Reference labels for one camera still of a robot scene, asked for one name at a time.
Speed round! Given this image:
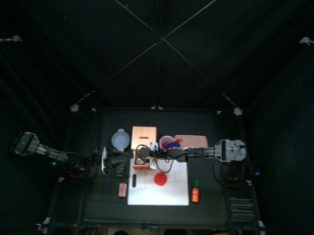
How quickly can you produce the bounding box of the wooden pull-out drawer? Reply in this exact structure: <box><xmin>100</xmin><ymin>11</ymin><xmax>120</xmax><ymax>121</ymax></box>
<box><xmin>131</xmin><ymin>156</ymin><xmax>157</xmax><ymax>171</ymax></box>

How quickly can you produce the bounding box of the wooden drawer cabinet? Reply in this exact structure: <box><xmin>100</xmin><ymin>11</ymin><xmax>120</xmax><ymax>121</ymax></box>
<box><xmin>129</xmin><ymin>126</ymin><xmax>157</xmax><ymax>151</ymax></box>

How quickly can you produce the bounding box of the red dough piece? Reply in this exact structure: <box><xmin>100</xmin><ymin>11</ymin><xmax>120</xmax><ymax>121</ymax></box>
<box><xmin>153</xmin><ymin>172</ymin><xmax>169</xmax><ymax>186</ymax></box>

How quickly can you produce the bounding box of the clear cup with utensils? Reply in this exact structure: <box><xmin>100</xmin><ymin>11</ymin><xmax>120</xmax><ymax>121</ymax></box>
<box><xmin>157</xmin><ymin>135</ymin><xmax>184</xmax><ymax>151</ymax></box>

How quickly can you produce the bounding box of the pink rectangular board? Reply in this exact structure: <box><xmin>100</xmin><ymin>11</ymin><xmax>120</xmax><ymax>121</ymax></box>
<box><xmin>173</xmin><ymin>134</ymin><xmax>209</xmax><ymax>150</ymax></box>

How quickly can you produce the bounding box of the white cutting board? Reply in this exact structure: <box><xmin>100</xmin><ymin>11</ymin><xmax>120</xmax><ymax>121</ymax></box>
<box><xmin>127</xmin><ymin>157</ymin><xmax>189</xmax><ymax>207</ymax></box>

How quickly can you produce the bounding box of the orange toy carrot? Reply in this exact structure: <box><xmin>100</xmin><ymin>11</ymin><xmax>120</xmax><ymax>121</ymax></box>
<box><xmin>191</xmin><ymin>179</ymin><xmax>201</xmax><ymax>204</ymax></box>

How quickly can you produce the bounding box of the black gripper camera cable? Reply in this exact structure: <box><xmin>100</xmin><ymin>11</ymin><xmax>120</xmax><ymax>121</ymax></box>
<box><xmin>155</xmin><ymin>157</ymin><xmax>175</xmax><ymax>174</ymax></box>

